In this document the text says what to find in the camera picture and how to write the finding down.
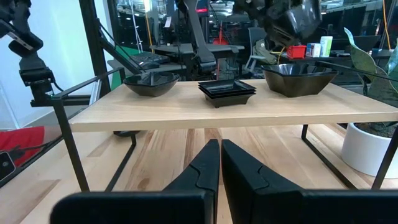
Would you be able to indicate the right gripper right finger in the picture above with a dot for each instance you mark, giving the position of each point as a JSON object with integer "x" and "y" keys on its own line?
{"x": 280, "y": 208}

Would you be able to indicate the black metal rig frame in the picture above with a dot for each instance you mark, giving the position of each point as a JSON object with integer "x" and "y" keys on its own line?
{"x": 93, "y": 46}

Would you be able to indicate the green plant in white pot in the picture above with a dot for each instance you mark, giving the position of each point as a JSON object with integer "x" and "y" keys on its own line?
{"x": 367, "y": 149}

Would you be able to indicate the white and green box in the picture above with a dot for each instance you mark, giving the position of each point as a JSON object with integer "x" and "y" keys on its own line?
{"x": 326, "y": 46}

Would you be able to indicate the wooden shelf with black legs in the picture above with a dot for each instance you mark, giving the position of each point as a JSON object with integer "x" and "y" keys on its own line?
{"x": 186, "y": 105}

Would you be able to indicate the red cloth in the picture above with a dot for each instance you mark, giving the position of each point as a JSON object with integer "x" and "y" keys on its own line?
{"x": 21, "y": 140}

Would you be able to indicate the black jointed mount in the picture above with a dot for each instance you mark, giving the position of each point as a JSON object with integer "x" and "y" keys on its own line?
{"x": 34, "y": 71}

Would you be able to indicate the grey office chair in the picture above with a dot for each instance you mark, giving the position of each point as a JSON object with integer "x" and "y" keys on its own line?
{"x": 256, "y": 34}

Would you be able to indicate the black keyboard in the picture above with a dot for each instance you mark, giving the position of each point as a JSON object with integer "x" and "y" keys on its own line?
{"x": 149, "y": 57}

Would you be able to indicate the red box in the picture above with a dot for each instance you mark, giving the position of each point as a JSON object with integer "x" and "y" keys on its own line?
{"x": 296, "y": 52}

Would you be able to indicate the black computer mouse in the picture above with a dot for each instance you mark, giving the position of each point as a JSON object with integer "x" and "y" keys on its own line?
{"x": 150, "y": 65}

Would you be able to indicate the black wavy square bowl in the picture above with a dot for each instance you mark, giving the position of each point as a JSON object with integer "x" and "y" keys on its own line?
{"x": 308, "y": 75}
{"x": 295, "y": 87}
{"x": 303, "y": 21}
{"x": 295, "y": 69}

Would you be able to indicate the black leaf-shaped bowl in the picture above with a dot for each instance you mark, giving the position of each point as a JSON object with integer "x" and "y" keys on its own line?
{"x": 150, "y": 91}
{"x": 149, "y": 78}

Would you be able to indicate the white and blue box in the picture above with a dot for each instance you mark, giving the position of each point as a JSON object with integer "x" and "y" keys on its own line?
{"x": 313, "y": 49}

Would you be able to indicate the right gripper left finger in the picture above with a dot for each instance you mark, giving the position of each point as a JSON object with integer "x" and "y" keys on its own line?
{"x": 155, "y": 208}

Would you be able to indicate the olive bag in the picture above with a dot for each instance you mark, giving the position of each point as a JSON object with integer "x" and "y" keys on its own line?
{"x": 264, "y": 51}

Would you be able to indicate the black smartphone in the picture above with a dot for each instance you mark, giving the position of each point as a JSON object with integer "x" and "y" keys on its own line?
{"x": 6, "y": 166}

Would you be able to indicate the dark office desk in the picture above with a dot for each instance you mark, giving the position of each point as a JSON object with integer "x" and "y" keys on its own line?
{"x": 174, "y": 49}

